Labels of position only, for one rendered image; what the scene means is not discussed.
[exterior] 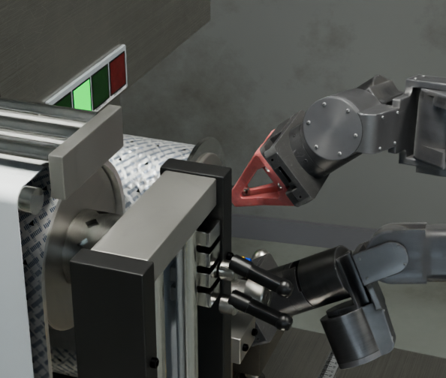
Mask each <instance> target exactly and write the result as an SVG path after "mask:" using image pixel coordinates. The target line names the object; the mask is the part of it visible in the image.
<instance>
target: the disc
mask: <svg viewBox="0 0 446 378"><path fill-rule="evenodd" d="M207 153H214V154H216V155H218V157H219V158H220V160H221V163H222V166H223V167H226V163H225V155H224V152H223V149H222V147H221V145H220V143H219V141H218V140H217V139H216V138H214V137H210V136H207V137H204V138H203V139H202V140H201V141H199V142H198V143H197V145H196V146H195V147H194V148H193V149H192V151H191V153H190V155H189V156H188V159H187V161H193V162H199V161H200V159H201V158H202V157H203V156H204V155H205V154H207Z"/></svg>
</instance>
